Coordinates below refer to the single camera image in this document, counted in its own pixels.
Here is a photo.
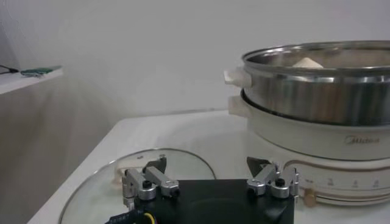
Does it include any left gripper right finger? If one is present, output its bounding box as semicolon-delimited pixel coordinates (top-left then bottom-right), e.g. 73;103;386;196
246;156;300;200

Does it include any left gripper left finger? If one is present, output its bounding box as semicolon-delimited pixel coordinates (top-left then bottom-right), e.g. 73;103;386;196
121;154;181;211

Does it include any round glass pot lid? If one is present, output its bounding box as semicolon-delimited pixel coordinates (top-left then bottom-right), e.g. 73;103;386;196
57;148;217;224

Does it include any white steamed baozi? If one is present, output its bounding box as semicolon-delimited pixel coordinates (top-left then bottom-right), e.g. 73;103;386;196
291;57;324;69

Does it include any stainless steel steamer basket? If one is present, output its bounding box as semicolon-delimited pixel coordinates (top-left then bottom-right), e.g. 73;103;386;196
224;40;390;126

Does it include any white electric cooker pot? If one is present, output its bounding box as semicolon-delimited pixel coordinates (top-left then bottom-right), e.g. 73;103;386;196
227;89;390;208

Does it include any green circuit board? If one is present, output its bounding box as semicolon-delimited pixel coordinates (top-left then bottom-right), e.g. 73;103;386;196
20;65;63;77

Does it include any white side table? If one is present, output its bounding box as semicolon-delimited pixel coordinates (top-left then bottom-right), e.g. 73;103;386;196
0;66;64;96

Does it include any thin black cable loop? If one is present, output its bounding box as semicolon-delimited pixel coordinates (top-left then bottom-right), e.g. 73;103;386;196
0;64;20;75

